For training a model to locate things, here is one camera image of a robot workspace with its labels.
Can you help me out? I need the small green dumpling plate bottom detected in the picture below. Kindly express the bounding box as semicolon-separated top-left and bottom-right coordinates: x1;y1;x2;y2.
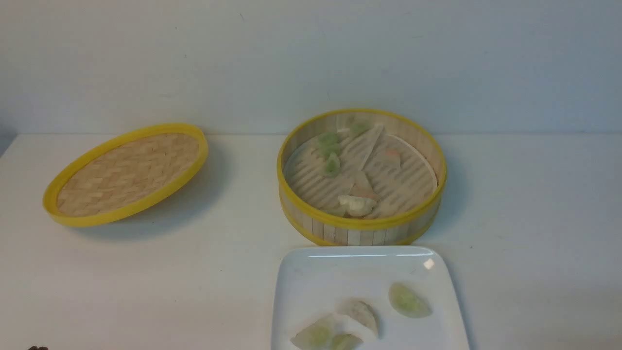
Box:
330;333;363;350

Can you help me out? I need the green dumpling steamer upper left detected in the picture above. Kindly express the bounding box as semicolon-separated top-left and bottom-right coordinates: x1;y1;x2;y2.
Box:
316;132;341;158

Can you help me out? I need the pale green dumpling plate left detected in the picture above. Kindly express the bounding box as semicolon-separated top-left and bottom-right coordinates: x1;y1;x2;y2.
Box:
290;314;338;350

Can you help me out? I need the green dumpling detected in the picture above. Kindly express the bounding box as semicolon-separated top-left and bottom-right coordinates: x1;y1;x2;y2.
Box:
388;283;432;318
323;152;341;178

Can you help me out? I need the white speckled dumpling on plate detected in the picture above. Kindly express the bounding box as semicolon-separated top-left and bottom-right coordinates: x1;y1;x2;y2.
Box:
336;299;380;338

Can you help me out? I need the white square plate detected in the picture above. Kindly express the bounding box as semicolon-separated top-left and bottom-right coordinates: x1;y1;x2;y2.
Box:
270;246;469;350

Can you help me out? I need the yellow rimmed bamboo steamer basket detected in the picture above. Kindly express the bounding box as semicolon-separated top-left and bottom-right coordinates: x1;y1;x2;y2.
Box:
277;109;447;246

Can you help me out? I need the white dumpling in steamer front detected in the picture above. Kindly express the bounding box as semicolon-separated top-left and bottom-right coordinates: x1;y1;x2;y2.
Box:
337;195;377;217

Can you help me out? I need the yellow rimmed woven steamer lid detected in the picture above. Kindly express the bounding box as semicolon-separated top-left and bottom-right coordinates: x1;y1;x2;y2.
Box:
42;122;209;228

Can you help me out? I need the white steamer liner paper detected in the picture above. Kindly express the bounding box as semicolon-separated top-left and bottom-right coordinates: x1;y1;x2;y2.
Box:
284;124;438;219

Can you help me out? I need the pink dumpling steamer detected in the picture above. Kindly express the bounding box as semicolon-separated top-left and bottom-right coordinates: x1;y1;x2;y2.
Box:
349;171;378;201
380;148;401;169

